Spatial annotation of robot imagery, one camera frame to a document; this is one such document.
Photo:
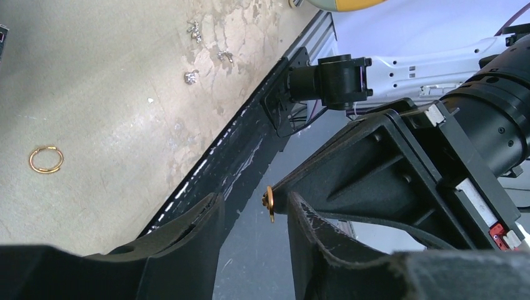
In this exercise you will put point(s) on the gold hoop earring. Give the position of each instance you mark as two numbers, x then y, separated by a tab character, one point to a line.
46	160
268	202

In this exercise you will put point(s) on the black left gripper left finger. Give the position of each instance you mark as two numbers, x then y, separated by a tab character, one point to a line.
177	261

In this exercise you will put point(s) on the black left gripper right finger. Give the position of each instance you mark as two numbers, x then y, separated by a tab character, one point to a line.
328	264

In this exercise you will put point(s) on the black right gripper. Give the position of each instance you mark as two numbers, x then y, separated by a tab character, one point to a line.
375	170

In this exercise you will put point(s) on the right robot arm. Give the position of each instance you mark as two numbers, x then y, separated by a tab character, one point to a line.
495	69

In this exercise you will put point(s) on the silver earring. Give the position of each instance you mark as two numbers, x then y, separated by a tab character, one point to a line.
225	56
194	31
191	77

